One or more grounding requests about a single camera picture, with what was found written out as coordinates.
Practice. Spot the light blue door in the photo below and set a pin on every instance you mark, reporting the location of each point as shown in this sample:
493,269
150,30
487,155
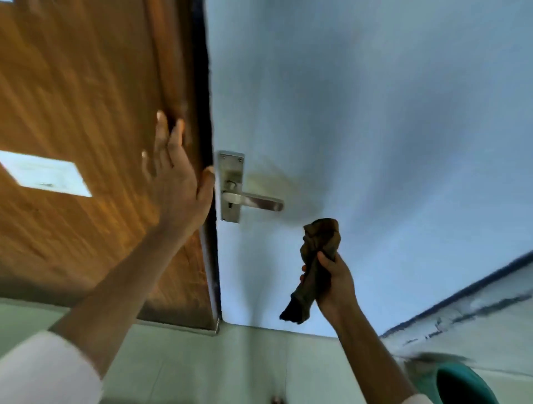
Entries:
354,104

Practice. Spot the person's white right sleeve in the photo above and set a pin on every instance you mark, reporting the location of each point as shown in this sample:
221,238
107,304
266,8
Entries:
421,399

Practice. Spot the person's right forearm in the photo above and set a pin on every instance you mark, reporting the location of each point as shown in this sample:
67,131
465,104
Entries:
370,362

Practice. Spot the white switch plate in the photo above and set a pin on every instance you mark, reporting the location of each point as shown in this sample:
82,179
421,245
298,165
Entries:
46,175

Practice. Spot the person's white sleeve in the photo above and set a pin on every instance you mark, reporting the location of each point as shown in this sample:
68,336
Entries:
46,370
421,399

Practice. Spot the black door frame strip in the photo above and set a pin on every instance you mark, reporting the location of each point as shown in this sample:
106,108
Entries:
458,293
202,83

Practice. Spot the teal plastic bucket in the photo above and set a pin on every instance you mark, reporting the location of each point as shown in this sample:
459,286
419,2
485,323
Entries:
458,385

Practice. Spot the person's right hand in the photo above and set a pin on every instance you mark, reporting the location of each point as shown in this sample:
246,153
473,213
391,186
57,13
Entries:
339,287

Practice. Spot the person's white left sleeve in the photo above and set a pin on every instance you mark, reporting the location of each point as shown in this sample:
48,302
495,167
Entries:
46,370

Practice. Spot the person's left hand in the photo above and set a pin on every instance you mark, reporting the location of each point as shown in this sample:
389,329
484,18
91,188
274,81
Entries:
179,191

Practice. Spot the person's left forearm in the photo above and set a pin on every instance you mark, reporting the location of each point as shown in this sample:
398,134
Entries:
125,299

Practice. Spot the brown cleaning cloth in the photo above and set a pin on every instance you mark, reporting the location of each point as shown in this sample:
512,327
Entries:
318,237

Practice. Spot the brown wooden wall panel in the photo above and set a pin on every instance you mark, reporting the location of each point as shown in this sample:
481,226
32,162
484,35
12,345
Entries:
75,75

